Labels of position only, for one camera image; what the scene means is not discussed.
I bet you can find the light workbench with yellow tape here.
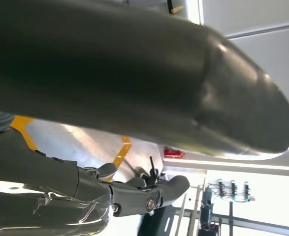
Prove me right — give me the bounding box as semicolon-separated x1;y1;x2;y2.
11;116;165;184

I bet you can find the small red object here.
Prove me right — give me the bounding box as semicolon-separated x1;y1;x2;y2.
163;148;185;160

